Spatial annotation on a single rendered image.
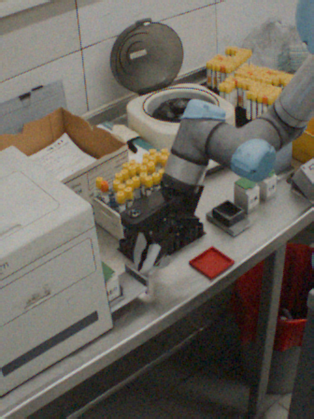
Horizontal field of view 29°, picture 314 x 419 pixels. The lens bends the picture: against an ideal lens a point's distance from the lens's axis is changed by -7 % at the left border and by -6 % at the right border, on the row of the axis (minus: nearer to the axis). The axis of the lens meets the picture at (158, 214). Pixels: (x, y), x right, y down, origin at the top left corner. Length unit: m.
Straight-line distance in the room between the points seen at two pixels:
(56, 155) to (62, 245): 0.61
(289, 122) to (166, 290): 0.42
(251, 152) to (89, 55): 0.76
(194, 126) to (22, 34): 0.61
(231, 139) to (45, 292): 0.41
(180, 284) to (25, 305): 0.38
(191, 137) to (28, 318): 0.43
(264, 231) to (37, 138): 0.62
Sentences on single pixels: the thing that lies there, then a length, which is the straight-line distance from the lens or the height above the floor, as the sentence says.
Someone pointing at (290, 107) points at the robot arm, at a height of 1.24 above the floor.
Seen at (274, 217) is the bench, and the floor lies 0.88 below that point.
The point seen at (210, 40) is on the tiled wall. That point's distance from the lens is 2.03.
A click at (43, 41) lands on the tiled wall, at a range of 1.62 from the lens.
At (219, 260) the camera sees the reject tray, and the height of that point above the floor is 0.88.
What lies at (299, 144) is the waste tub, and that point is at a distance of 1.62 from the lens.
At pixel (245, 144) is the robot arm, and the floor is 1.20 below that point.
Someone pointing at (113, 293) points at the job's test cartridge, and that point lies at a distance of 1.19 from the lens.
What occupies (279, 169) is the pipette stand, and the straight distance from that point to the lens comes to 1.57.
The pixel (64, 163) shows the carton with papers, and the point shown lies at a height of 0.94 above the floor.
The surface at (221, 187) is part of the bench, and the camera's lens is 1.53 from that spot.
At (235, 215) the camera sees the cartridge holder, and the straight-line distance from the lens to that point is 1.39.
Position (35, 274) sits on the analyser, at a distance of 1.01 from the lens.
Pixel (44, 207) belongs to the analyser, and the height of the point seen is 1.17.
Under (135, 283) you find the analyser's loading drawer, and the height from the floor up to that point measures 0.91.
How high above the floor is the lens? 1.77
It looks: 38 degrees down
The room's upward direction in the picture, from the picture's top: 4 degrees counter-clockwise
